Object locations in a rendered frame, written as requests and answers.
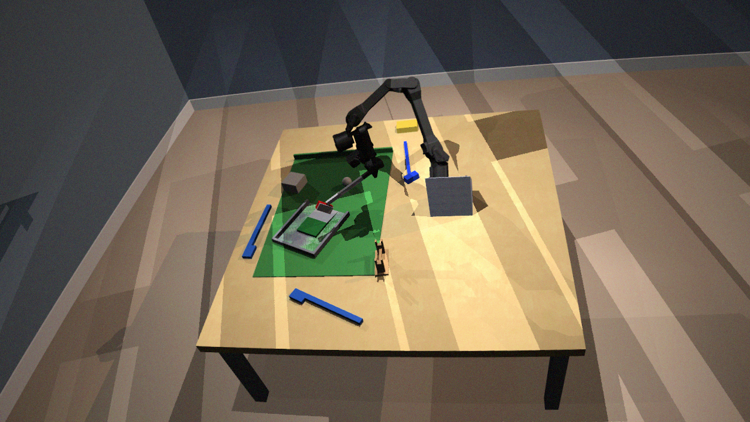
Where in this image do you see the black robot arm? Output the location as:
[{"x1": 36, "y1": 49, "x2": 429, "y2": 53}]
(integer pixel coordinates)
[{"x1": 333, "y1": 77, "x2": 449, "y2": 178}]

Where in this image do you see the yellow rectangular block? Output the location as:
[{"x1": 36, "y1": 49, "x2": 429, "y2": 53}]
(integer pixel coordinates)
[{"x1": 397, "y1": 120, "x2": 418, "y2": 134}]

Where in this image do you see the green putting mat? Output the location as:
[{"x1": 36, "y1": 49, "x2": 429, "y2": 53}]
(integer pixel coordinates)
[{"x1": 253, "y1": 152, "x2": 393, "y2": 277}]

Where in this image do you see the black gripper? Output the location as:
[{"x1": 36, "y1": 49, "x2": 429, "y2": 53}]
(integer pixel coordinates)
[{"x1": 356, "y1": 140, "x2": 384, "y2": 178}]

